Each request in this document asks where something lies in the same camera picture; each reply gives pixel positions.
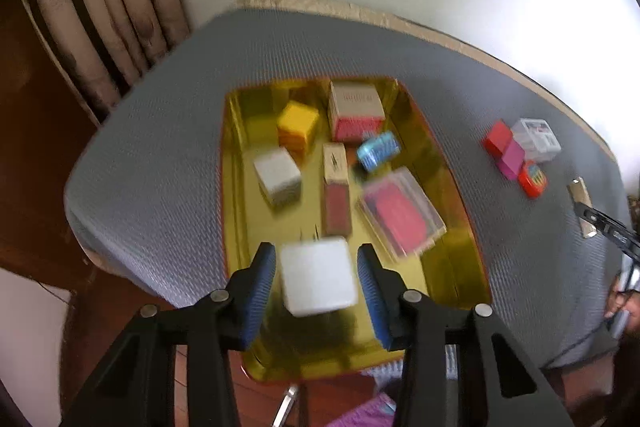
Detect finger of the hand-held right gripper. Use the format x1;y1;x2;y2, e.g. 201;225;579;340
575;202;640;260

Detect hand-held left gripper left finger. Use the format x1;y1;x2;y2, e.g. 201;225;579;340
60;243;277;427

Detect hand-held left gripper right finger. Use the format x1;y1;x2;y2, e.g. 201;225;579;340
356;244;573;427

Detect thin beige box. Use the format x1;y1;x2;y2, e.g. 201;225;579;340
567;177;598;239

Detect white charger cube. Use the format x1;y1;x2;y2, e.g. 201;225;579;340
279;237;360;319

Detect red tin box gold interior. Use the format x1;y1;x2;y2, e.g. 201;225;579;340
220;78;493;383

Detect small red patterned tin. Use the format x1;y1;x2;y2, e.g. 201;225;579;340
517;161;548;200

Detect clear case pink contents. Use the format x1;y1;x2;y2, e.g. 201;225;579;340
356;167;447;258

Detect long beige and pink box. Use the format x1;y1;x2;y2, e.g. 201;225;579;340
321;143;352;236

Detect clear plastic box white label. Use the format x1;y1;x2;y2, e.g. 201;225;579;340
511;117;562;164

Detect pink block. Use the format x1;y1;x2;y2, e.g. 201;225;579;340
497;139;526;182

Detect white cube box striped side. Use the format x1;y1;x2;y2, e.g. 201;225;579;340
252;147;303;208

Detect red block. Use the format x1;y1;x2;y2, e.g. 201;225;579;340
482;120;515;160

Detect small blue patterned box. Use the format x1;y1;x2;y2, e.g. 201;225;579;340
356;132;402;172

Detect yellow block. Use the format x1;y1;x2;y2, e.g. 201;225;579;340
276;101;321;152

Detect beige box pink side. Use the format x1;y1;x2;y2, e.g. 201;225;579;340
327;81;387;144

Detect person's right hand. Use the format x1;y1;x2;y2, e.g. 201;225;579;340
605;289;640;338

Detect silver metal leg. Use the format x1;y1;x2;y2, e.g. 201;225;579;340
272;384;301;427

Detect purple clothing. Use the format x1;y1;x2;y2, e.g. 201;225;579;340
325;392;401;427

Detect grey mesh table mat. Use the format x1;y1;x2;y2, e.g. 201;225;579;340
64;7;633;388

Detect beige patterned curtain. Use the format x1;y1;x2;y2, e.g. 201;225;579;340
12;0;193;122

